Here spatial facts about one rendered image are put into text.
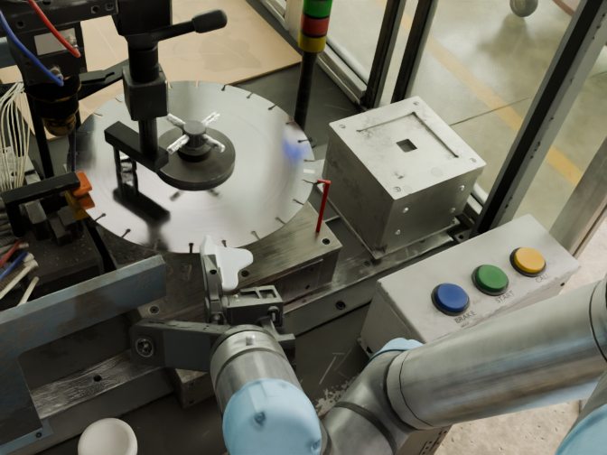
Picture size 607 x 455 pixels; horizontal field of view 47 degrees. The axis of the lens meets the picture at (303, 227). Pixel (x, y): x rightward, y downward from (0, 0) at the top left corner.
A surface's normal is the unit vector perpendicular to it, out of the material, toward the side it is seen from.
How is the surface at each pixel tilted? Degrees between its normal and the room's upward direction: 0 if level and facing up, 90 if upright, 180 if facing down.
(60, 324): 90
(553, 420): 0
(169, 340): 59
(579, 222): 90
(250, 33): 0
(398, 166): 0
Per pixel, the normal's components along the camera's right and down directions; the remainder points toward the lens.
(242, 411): -0.65, -0.65
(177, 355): -0.29, 0.24
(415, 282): 0.12, -0.65
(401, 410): -0.66, 0.49
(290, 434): 0.24, 0.26
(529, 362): -0.83, 0.18
